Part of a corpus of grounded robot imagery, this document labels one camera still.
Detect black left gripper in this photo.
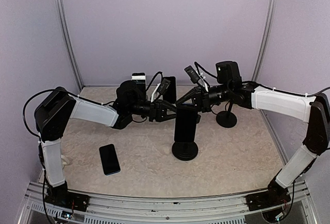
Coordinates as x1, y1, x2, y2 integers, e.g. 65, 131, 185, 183
128, 98, 183, 122

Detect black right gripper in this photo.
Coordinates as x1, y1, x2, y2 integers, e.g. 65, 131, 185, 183
176, 82, 232, 112

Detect black phone silver edge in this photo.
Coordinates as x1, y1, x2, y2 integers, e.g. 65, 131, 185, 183
163, 76, 176, 104

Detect black phone blue edge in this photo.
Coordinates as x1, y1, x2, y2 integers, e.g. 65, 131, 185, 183
99, 144, 121, 176
174, 104, 198, 143

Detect black round-base stand front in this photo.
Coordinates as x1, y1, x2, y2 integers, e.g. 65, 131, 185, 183
171, 113, 202, 161

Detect black round-base stand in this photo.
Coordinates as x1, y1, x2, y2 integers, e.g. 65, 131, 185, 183
216, 101, 237, 128
171, 113, 202, 161

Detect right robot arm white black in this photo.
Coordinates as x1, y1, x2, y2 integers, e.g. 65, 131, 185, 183
176, 61, 329, 205

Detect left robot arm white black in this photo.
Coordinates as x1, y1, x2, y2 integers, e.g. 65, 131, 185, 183
34, 75, 176, 206

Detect black round-base stand rear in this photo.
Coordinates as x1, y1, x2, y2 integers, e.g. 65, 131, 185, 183
216, 101, 237, 128

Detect cream ceramic mug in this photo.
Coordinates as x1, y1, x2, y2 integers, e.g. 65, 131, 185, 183
61, 154, 71, 169

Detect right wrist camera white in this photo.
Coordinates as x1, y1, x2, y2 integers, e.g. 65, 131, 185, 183
184, 66, 209, 92

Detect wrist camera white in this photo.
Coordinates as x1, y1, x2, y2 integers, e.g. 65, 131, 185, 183
151, 79, 171, 102
184, 66, 209, 92

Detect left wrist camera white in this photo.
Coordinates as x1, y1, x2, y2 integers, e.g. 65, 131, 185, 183
151, 79, 171, 102

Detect aluminium front rail frame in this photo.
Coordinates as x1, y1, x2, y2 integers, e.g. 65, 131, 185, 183
14, 181, 320, 223

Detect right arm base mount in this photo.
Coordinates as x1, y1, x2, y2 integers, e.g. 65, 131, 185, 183
245, 177, 291, 211

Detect right aluminium corner post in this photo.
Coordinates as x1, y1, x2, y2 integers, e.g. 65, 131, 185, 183
252, 0, 277, 81

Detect aluminium corner post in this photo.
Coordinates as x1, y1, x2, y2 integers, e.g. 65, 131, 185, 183
55, 0, 85, 91
252, 0, 277, 81

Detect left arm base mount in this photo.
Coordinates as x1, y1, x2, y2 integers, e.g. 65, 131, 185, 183
45, 180, 90, 212

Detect left aluminium corner post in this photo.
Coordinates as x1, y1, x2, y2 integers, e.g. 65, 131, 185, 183
55, 0, 85, 91

